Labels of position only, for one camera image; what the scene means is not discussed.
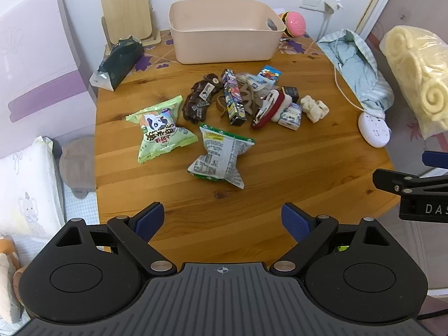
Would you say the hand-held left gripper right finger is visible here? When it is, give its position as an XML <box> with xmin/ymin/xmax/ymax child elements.
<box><xmin>269</xmin><ymin>202</ymin><xmax>393</xmax><ymax>276</ymax></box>

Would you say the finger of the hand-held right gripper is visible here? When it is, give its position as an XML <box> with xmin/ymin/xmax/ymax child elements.
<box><xmin>372</xmin><ymin>168</ymin><xmax>448</xmax><ymax>197</ymax></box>
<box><xmin>422</xmin><ymin>150</ymin><xmax>448</xmax><ymax>169</ymax></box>

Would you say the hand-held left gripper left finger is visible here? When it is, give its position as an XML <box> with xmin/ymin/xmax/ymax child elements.
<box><xmin>55</xmin><ymin>201</ymin><xmax>179</xmax><ymax>276</ymax></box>

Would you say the light green cartoon snack packet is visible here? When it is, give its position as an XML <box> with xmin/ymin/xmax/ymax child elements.
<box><xmin>126</xmin><ymin>95</ymin><xmax>199</xmax><ymax>164</ymax></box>

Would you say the small black box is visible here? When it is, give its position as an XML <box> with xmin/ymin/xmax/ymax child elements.
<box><xmin>280</xmin><ymin>86</ymin><xmax>300</xmax><ymax>105</ymax></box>

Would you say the brown fluffy hair bow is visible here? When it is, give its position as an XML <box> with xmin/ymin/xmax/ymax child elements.
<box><xmin>181</xmin><ymin>72</ymin><xmax>222</xmax><ymax>124</ymax></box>

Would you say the long cartoon printed box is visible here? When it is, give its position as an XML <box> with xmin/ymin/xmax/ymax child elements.
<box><xmin>220</xmin><ymin>68</ymin><xmax>248</xmax><ymax>127</ymax></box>

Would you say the blue cartoon card packet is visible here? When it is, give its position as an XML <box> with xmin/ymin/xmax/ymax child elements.
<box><xmin>257</xmin><ymin>65</ymin><xmax>283</xmax><ymax>85</ymax></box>

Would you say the beige plastic storage bin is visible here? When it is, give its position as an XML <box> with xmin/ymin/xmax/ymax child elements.
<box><xmin>169</xmin><ymin>0</ymin><xmax>288</xmax><ymax>65</ymax></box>

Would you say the wooden desktop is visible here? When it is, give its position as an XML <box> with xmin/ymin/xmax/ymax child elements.
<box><xmin>94</xmin><ymin>30</ymin><xmax>401</xmax><ymax>265</ymax></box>

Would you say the white power strip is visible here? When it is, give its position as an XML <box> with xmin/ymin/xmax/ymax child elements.
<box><xmin>358</xmin><ymin>112</ymin><xmax>391</xmax><ymax>148</ymax></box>

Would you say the blue checked bedsheet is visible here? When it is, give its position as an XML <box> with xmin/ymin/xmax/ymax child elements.
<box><xmin>14</xmin><ymin>178</ymin><xmax>106</xmax><ymax>270</ymax></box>

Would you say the green white snack packet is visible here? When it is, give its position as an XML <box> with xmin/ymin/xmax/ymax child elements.
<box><xmin>187</xmin><ymin>122</ymin><xmax>255</xmax><ymax>190</ymax></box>

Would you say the grey plush cushion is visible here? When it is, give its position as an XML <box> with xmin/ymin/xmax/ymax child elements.
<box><xmin>59</xmin><ymin>136</ymin><xmax>96</xmax><ymax>200</ymax></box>

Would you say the yellow rolled blanket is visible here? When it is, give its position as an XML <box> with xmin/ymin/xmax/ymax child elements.
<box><xmin>380</xmin><ymin>25</ymin><xmax>448</xmax><ymax>141</ymax></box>

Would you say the cream scrunchie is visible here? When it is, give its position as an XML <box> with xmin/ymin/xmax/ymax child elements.
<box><xmin>300</xmin><ymin>94</ymin><xmax>330</xmax><ymax>124</ymax></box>

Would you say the small white printed box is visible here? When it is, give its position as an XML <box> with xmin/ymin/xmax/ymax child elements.
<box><xmin>277</xmin><ymin>104</ymin><xmax>303</xmax><ymax>131</ymax></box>

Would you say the light blue cloth bag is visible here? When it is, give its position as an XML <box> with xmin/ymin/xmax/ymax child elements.
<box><xmin>317</xmin><ymin>29</ymin><xmax>394</xmax><ymax>120</ymax></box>

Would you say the red white plush hair clip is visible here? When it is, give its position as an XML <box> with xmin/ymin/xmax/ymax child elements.
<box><xmin>250</xmin><ymin>89</ymin><xmax>295</xmax><ymax>130</ymax></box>

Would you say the white elephant print pillow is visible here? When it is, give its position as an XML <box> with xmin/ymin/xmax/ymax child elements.
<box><xmin>0</xmin><ymin>136</ymin><xmax>65</xmax><ymax>239</ymax></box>

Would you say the orange plush toy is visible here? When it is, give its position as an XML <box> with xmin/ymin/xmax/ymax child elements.
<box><xmin>0</xmin><ymin>236</ymin><xmax>25</xmax><ymax>324</ymax></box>

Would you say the white blue plastic packet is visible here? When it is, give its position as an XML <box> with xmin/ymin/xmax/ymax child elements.
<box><xmin>235</xmin><ymin>73</ymin><xmax>267</xmax><ymax>92</ymax></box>

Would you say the dark green tissue pack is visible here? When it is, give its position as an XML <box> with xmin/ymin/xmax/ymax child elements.
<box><xmin>89</xmin><ymin>36</ymin><xmax>145</xmax><ymax>92</ymax></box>

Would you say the pink burger toy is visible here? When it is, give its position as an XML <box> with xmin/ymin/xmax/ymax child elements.
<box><xmin>279</xmin><ymin>11</ymin><xmax>307</xmax><ymax>38</ymax></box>

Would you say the white purple headboard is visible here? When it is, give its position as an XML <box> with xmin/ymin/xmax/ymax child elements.
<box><xmin>0</xmin><ymin>0</ymin><xmax>97</xmax><ymax>137</ymax></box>

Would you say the wooden tabletop mirror stand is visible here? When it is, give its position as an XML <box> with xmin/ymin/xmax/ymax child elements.
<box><xmin>101</xmin><ymin>0</ymin><xmax>162</xmax><ymax>48</ymax></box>

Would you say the power strip cable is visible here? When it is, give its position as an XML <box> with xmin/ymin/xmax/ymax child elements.
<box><xmin>334</xmin><ymin>40</ymin><xmax>368</xmax><ymax>113</ymax></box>

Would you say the light wooden frame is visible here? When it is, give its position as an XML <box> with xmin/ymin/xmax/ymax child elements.
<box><xmin>354</xmin><ymin>0</ymin><xmax>403</xmax><ymax>41</ymax></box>

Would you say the white charger cable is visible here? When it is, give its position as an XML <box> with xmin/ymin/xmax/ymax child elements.
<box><xmin>317</xmin><ymin>12</ymin><xmax>331</xmax><ymax>43</ymax></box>

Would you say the white wall charger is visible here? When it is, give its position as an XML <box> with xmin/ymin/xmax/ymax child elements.
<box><xmin>324</xmin><ymin>0</ymin><xmax>345</xmax><ymax>15</ymax></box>

